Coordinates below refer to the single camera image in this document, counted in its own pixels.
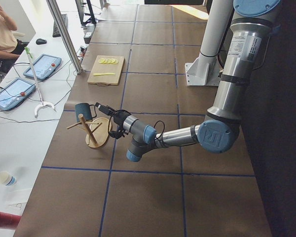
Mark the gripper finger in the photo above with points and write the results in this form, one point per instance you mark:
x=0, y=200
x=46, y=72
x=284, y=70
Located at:
x=98, y=105
x=107, y=110

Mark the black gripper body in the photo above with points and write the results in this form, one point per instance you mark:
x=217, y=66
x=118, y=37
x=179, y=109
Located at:
x=118, y=119

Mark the teal ribbed mug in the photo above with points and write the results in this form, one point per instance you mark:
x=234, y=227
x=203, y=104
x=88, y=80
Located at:
x=85, y=110

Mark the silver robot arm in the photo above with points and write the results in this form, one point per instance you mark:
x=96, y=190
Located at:
x=233, y=36

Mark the wooden cup storage rack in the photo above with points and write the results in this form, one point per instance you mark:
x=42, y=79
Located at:
x=97, y=130

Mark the white paper cup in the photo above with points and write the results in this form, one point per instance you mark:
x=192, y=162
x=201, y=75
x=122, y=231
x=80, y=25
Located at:
x=7, y=180

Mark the bamboo cutting board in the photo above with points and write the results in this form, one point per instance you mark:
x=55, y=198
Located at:
x=106, y=70

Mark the white reacher grabber tool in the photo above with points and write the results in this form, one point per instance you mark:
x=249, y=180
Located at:
x=42, y=102

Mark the far blue teach pendant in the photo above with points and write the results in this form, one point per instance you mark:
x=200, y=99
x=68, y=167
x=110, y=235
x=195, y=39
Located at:
x=45, y=65

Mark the blue teach pendant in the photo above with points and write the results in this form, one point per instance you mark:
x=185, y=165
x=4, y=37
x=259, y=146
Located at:
x=45, y=65
x=15, y=93

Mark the black box with label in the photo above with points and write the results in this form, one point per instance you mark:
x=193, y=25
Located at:
x=88, y=33

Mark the near blue teach pendant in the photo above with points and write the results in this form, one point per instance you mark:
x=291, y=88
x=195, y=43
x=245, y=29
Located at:
x=15, y=93

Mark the black computer mouse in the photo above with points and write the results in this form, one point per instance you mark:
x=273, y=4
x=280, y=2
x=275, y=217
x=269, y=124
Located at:
x=41, y=41

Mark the seated person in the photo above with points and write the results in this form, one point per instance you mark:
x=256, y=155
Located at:
x=10, y=47

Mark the red cylinder object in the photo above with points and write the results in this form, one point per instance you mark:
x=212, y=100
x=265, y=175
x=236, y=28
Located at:
x=9, y=221

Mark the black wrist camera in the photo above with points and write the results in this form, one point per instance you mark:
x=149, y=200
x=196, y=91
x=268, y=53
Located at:
x=120, y=132

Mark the aluminium frame post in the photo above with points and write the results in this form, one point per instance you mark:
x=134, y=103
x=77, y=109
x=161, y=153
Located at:
x=56, y=14

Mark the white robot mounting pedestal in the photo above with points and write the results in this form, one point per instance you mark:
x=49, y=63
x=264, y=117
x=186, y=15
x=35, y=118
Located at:
x=205, y=69

